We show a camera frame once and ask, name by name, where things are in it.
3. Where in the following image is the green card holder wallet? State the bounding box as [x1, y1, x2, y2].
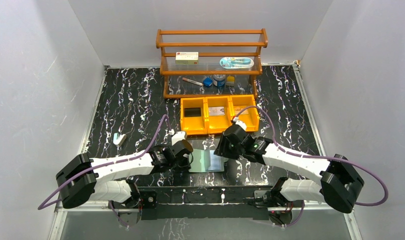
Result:
[188, 149, 227, 173]

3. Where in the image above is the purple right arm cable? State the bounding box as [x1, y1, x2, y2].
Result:
[233, 105, 389, 207]

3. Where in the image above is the beige card in bin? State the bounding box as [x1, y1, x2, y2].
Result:
[234, 105, 249, 115]

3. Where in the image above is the small yellow object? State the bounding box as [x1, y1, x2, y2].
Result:
[225, 75, 236, 87]

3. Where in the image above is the small white blue stapler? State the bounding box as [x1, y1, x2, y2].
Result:
[113, 132, 127, 147]

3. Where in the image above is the brown white marker pen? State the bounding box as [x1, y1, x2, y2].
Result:
[182, 77, 204, 87]

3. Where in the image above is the silver card in bin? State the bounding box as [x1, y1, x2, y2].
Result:
[208, 106, 225, 117]

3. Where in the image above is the blue oval packaged item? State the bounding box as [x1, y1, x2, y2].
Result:
[219, 57, 254, 69]

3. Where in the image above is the small blue object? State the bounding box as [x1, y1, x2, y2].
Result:
[202, 77, 213, 88]

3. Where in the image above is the round blue white tin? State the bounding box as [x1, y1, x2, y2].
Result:
[213, 74, 226, 88]

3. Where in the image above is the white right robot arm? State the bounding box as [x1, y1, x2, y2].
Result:
[214, 124, 365, 214]

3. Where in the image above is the black card in bin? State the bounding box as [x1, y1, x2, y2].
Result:
[183, 107, 202, 118]

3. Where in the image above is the orange three-compartment bin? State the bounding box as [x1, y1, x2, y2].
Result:
[180, 94, 260, 136]

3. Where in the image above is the white red box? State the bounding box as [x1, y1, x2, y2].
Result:
[175, 51, 199, 65]

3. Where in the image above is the wooden shelf rack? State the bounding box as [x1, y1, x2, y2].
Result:
[155, 28, 269, 99]

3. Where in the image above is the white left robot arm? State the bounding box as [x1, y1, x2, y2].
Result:
[55, 139, 193, 209]

